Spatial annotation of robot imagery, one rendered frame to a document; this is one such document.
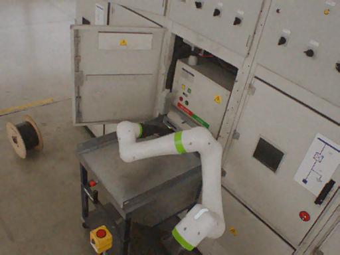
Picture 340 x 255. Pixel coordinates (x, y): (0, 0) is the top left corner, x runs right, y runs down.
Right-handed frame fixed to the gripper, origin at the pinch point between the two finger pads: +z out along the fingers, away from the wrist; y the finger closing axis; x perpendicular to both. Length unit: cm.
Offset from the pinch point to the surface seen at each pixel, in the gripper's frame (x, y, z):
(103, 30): 42, -51, -37
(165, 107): 8.1, -18.6, 10.4
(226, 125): 23.6, 31.4, 10.1
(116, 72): 17, -47, -18
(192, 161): -13.3, 18.1, 16.4
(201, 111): 19.1, 6.9, 16.3
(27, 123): -81, -143, -24
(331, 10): 97, 64, -19
